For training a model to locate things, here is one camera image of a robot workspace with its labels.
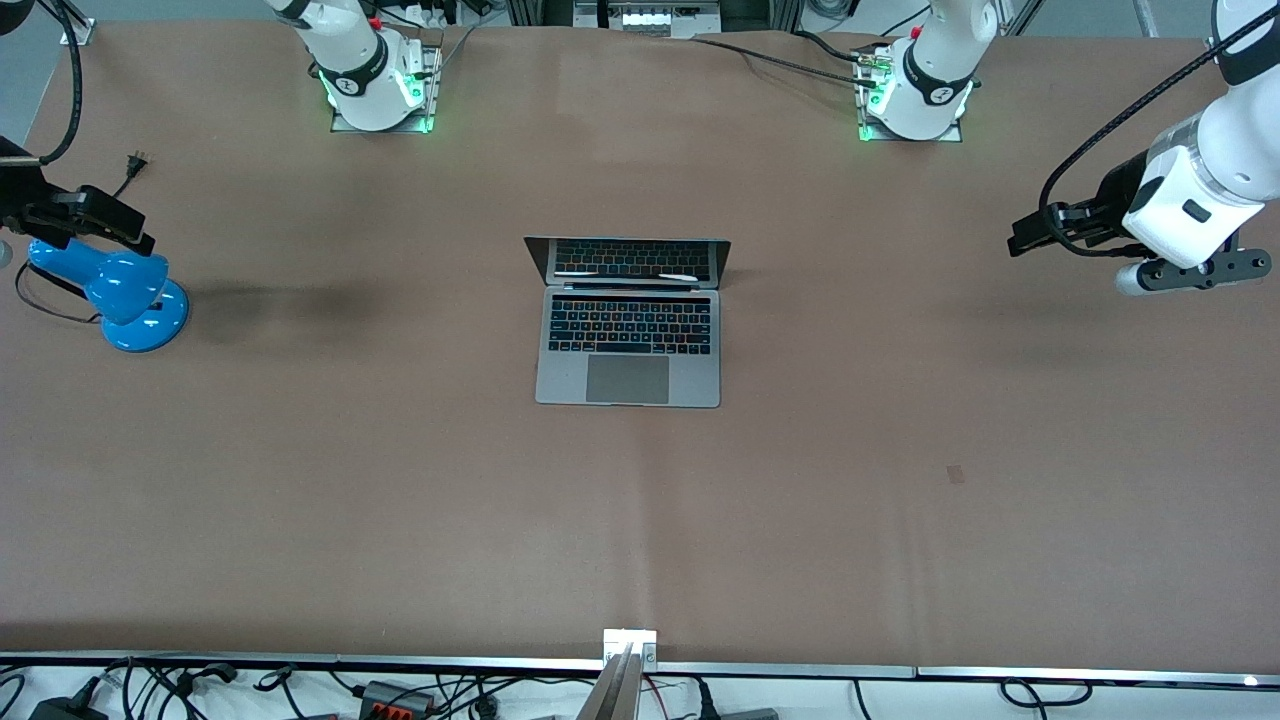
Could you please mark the blue desk lamp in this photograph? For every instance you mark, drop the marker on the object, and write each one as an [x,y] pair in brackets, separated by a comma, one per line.
[130,300]

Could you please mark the orange and black connector box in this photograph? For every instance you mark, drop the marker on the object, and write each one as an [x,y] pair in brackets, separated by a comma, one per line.
[395,697]

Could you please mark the black power adapter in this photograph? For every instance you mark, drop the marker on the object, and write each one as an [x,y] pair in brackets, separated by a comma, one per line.
[65,708]

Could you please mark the aluminium camera mount profile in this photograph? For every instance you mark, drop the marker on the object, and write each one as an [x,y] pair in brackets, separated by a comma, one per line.
[612,695]

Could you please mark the grey power strip box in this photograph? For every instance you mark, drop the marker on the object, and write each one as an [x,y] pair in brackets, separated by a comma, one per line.
[648,18]

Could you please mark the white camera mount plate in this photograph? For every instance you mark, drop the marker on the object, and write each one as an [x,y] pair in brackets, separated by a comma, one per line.
[630,638]

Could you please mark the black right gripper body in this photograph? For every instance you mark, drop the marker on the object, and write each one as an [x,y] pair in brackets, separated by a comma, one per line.
[22,192]

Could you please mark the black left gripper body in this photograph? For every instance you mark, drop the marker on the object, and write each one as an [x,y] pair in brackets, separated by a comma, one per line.
[1118,194]

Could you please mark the metal table edge rail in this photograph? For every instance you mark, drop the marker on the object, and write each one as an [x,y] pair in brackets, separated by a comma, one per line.
[300,660]

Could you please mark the grey laptop computer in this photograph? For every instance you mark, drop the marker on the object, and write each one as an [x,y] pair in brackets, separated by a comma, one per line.
[627,380]

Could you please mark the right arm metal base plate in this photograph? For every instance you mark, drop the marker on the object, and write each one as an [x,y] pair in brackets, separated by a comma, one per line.
[432,70]

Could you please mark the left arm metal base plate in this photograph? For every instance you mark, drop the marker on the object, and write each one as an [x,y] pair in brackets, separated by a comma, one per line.
[864,110]

